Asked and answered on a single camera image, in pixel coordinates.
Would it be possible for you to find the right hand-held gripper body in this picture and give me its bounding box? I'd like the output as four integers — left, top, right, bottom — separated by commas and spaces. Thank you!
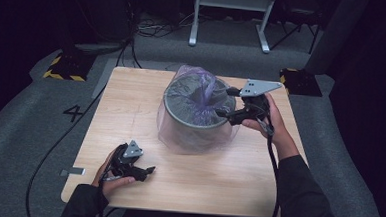
228, 77, 284, 129

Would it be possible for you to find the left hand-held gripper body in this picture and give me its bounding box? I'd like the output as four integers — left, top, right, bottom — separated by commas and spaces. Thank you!
110, 138, 144, 181

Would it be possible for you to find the green plastic bin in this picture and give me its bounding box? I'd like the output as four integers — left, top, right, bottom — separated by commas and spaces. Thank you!
160, 72, 240, 155

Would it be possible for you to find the purple plastic bag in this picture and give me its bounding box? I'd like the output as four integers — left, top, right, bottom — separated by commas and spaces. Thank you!
155, 63, 244, 159

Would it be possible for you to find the person's left hand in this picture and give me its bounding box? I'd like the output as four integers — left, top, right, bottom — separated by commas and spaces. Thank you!
90, 146, 138, 200

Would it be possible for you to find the person's right hand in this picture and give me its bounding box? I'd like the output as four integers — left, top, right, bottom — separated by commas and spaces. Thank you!
239, 92, 303, 162

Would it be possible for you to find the grey tape strip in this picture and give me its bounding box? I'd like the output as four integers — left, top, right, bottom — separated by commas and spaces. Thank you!
59, 166, 87, 178

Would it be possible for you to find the black yellow striped base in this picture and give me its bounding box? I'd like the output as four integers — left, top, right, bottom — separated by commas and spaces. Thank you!
42, 49, 97, 83
278, 67, 325, 98

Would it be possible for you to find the black tripod stand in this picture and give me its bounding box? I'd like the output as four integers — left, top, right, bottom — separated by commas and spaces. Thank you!
269, 6, 324, 56

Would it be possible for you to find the grey column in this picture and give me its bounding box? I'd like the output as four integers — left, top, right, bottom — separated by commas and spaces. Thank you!
304, 0, 371, 79

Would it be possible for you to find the left hand-held gripper cable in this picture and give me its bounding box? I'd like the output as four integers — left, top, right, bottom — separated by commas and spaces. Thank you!
96, 143, 123, 217

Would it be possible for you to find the hand-held gripper cable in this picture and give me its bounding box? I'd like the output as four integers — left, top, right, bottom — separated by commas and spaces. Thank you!
96, 143, 123, 217
251, 116, 286, 217

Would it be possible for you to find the right hand-held gripper cable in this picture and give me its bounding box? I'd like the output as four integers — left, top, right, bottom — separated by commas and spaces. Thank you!
251, 116, 286, 217

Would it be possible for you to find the black floor cable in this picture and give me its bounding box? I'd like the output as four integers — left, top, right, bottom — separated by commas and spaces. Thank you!
24, 36, 135, 217

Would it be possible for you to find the white metal stand frame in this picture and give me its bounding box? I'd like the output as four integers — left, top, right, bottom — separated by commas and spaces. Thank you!
188, 0, 278, 55

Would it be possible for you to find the bundle of cables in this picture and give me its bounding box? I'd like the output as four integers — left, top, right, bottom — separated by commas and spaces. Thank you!
131, 9, 200, 42

